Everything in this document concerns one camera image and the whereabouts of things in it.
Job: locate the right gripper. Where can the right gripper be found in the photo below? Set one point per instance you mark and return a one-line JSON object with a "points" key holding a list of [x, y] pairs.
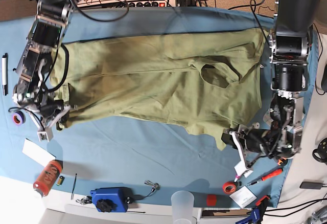
{"points": [[46, 117]]}

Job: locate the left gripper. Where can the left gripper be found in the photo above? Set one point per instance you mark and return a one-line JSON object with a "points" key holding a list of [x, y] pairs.
{"points": [[236, 139]]}

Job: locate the olive green t-shirt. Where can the olive green t-shirt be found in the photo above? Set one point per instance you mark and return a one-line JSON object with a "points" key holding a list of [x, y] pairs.
{"points": [[204, 82]]}

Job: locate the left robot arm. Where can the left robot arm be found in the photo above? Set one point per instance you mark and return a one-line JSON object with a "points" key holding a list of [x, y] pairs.
{"points": [[290, 42]]}

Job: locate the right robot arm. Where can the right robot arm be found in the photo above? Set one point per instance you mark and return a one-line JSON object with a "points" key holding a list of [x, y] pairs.
{"points": [[44, 40]]}

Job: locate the white paper card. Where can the white paper card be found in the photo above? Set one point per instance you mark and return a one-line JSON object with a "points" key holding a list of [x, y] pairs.
{"points": [[37, 153]]}

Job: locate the purple tape roll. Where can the purple tape roll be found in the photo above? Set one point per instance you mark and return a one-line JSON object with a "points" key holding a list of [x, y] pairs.
{"points": [[18, 118]]}

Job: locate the pink glue tube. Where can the pink glue tube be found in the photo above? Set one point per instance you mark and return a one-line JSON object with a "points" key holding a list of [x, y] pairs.
{"points": [[236, 178]]}

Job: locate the orange spray can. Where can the orange spray can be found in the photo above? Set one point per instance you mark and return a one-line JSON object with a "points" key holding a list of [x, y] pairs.
{"points": [[47, 178]]}

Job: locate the small green battery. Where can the small green battery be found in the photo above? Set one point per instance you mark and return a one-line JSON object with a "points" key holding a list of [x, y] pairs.
{"points": [[60, 180]]}

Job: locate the orange tape roll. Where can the orange tape roll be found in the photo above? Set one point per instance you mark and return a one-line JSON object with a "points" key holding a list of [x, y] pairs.
{"points": [[230, 187]]}

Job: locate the black tweezers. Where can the black tweezers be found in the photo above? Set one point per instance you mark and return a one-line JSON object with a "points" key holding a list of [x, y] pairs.
{"points": [[73, 187]]}

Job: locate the orange utility knife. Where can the orange utility knife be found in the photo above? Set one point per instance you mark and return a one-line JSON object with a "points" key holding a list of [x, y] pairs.
{"points": [[282, 162]]}

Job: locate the white square packet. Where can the white square packet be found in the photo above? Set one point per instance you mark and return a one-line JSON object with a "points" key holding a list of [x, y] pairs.
{"points": [[243, 197]]}

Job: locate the red plastic block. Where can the red plastic block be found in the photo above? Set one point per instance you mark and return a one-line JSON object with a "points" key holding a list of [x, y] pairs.
{"points": [[211, 200]]}

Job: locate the orange screwdriver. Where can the orange screwdriver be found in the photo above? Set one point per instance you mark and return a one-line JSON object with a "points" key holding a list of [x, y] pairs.
{"points": [[267, 176]]}

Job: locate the translucent plastic cup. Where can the translucent plastic cup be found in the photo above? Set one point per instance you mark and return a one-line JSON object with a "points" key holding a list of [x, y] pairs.
{"points": [[182, 203]]}

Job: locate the blue bar clamp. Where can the blue bar clamp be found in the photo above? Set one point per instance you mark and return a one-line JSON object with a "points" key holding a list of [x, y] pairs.
{"points": [[257, 213]]}

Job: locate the white marker pen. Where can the white marker pen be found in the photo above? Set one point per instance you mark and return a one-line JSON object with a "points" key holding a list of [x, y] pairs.
{"points": [[5, 74]]}

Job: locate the blue table cloth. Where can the blue table cloth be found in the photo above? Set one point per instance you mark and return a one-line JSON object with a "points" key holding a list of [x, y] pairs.
{"points": [[118, 151]]}

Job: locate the metal key clip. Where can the metal key clip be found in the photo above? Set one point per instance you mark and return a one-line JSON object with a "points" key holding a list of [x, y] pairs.
{"points": [[154, 186]]}

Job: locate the blue plastic box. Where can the blue plastic box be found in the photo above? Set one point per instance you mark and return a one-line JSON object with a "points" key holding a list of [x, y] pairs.
{"points": [[108, 200]]}

